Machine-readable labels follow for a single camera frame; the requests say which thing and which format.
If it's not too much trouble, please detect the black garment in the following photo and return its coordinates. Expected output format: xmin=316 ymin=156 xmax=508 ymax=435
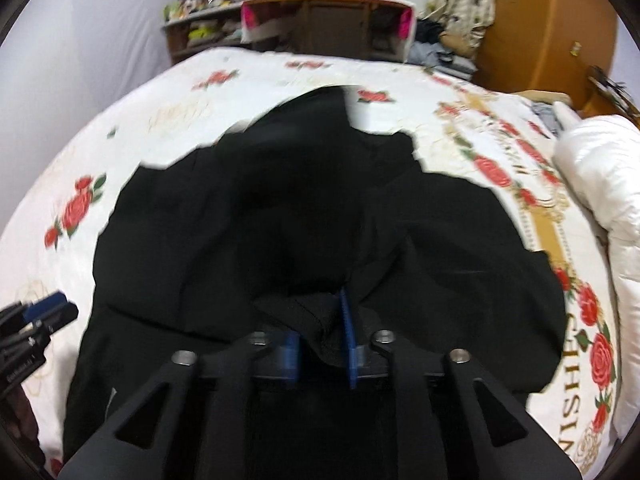
xmin=62 ymin=85 xmax=568 ymax=480

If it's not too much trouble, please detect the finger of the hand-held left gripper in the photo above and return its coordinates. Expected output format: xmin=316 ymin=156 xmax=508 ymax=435
xmin=0 ymin=292 xmax=67 ymax=328
xmin=30 ymin=302 xmax=79 ymax=336

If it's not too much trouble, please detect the pile of clothes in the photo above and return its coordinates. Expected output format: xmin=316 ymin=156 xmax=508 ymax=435
xmin=410 ymin=17 xmax=481 ymax=78

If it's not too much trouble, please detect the rose printed bed sheet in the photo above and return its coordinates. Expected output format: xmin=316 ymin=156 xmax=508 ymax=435
xmin=0 ymin=46 xmax=626 ymax=480

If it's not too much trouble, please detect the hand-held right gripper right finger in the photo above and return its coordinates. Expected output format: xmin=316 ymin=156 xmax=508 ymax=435
xmin=339 ymin=287 xmax=583 ymax=480

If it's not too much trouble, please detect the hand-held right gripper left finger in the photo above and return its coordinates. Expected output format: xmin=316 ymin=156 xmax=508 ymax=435
xmin=57 ymin=331 xmax=302 ymax=480

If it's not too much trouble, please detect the cluttered wooden shelf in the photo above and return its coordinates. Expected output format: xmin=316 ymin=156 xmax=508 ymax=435
xmin=161 ymin=2 xmax=251 ymax=63

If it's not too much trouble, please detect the wooden wardrobe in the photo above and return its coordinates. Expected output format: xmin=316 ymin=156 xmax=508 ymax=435
xmin=470 ymin=0 xmax=618 ymax=111

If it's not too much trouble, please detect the wooden desk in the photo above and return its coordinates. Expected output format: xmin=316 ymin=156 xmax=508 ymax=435
xmin=241 ymin=0 xmax=417 ymax=63

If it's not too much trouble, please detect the white quilt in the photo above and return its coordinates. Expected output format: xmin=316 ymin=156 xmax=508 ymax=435
xmin=550 ymin=102 xmax=640 ymax=441

